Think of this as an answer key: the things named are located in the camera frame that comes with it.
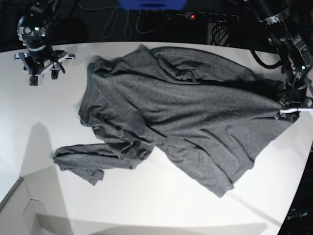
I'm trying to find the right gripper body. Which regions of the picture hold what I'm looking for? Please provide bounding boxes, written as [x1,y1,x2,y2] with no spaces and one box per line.
[14,50,75,86]

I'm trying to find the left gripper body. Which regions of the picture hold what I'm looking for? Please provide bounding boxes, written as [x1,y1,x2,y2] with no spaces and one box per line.
[279,95,313,116]

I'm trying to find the grey t-shirt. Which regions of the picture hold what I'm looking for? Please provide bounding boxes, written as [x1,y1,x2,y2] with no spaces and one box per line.
[53,46,292,197]

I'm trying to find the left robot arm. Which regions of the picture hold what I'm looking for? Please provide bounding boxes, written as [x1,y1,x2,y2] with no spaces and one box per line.
[245,0,313,122]

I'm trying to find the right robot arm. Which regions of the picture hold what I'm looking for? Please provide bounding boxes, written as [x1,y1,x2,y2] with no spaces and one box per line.
[14,0,75,86]

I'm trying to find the blue box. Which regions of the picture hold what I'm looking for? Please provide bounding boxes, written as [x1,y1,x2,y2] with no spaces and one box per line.
[118,0,187,10]

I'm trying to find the black power strip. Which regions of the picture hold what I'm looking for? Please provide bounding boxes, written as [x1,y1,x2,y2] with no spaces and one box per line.
[184,11,239,22]

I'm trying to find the grey cable loops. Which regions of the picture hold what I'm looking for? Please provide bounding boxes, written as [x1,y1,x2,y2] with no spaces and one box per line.
[102,7,172,39]

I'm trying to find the black cable bundle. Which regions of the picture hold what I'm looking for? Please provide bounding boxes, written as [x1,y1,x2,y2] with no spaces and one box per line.
[210,21,230,46]

